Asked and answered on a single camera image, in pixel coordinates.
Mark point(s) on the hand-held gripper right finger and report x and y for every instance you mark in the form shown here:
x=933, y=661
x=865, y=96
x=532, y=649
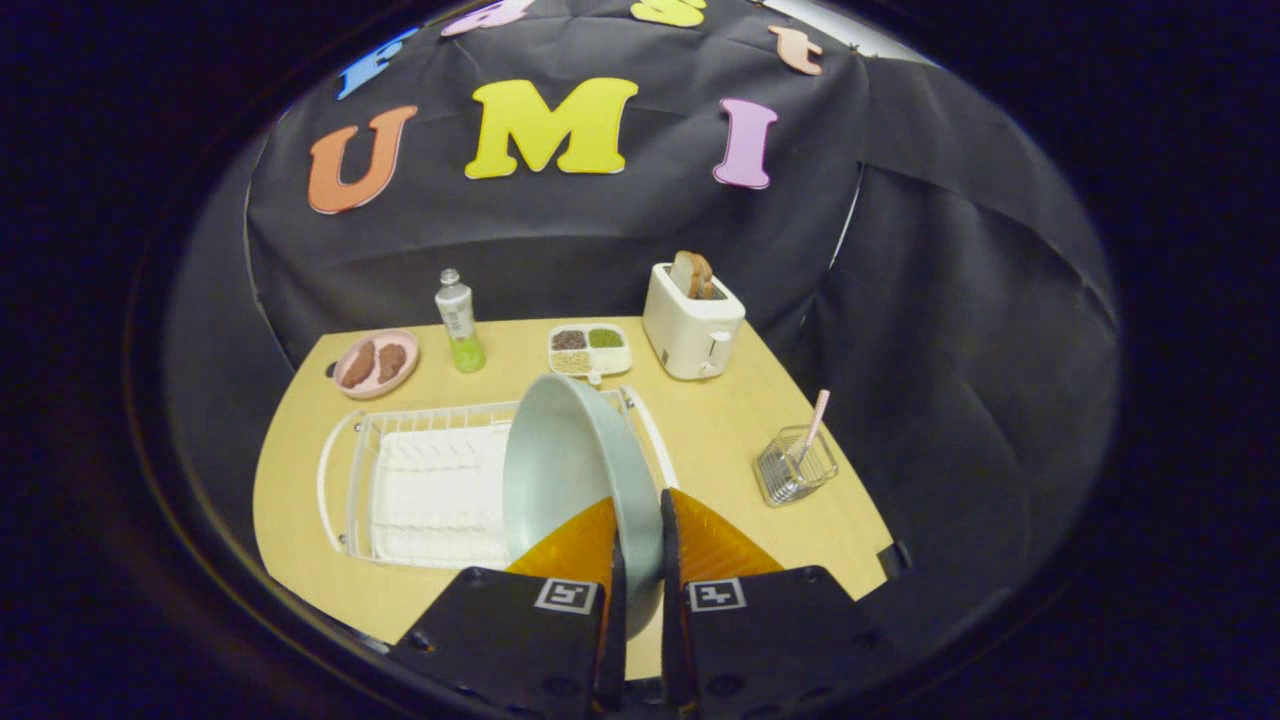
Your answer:
x=770, y=640

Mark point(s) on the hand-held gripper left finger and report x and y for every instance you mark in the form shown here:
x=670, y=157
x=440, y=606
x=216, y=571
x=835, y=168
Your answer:
x=510, y=640

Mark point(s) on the pale green plate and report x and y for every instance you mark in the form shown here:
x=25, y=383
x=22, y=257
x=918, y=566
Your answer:
x=570, y=450

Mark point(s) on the pink plate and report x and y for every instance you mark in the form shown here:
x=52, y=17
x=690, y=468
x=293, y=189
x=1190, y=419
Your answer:
x=375, y=385

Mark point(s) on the white divided seed tray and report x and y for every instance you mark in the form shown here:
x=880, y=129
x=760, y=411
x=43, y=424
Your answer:
x=590, y=350

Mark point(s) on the brown meat patty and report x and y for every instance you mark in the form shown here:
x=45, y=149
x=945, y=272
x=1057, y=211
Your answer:
x=391, y=360
x=358, y=364

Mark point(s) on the white toaster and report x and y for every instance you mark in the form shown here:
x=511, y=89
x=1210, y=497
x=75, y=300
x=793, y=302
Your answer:
x=690, y=335

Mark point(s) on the clear bottle with green liquid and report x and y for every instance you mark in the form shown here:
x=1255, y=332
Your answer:
x=460, y=320

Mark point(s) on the black backdrop cloth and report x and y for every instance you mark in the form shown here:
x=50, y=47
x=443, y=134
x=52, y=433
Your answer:
x=950, y=350

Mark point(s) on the brown toast slice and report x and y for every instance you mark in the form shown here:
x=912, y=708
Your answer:
x=692, y=275

